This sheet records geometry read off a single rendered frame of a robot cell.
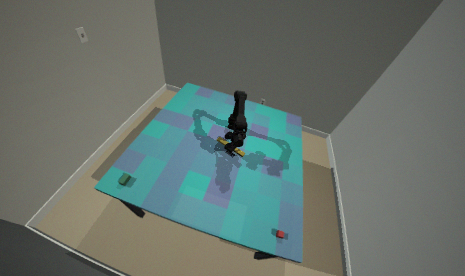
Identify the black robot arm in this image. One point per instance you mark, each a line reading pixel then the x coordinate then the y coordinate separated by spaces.
pixel 237 120

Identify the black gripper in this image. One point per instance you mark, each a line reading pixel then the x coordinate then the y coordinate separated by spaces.
pixel 230 146

